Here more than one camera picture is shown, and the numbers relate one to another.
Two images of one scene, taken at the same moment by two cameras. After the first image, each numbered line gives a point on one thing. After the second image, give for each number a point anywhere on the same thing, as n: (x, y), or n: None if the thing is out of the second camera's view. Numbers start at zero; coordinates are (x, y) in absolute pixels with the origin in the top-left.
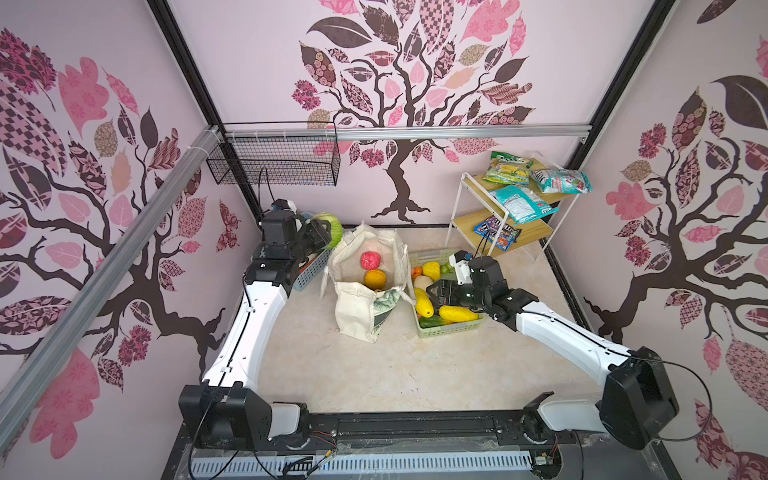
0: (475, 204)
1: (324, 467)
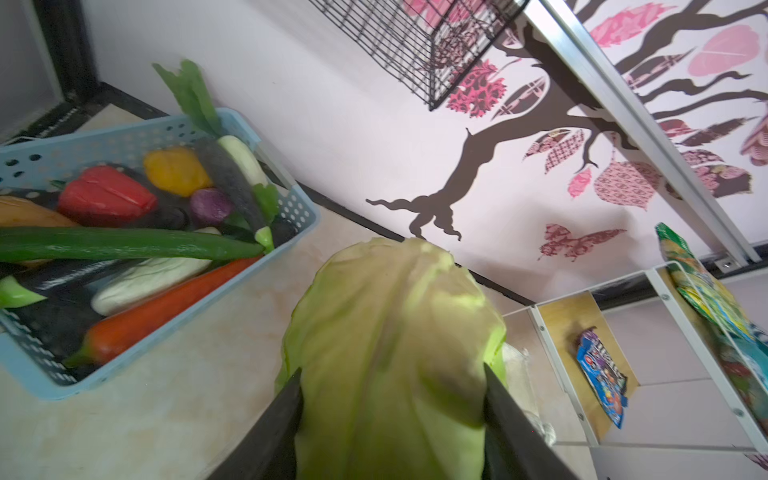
0: (687, 386)
1: None
